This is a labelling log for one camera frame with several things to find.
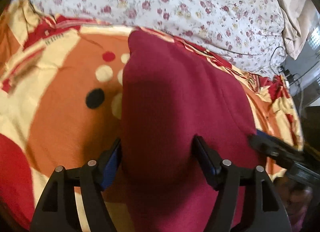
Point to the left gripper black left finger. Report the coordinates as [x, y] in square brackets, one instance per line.
[56, 209]

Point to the white floral quilt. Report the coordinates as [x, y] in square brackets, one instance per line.
[247, 33]

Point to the red orange cream bedsheet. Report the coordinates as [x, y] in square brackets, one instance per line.
[61, 103]

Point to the dark red garment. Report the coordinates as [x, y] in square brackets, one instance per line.
[170, 95]

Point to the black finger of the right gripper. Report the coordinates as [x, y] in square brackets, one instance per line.
[282, 153]

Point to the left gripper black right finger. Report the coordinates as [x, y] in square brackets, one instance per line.
[246, 198]

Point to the person right hand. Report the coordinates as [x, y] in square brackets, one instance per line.
[296, 198]

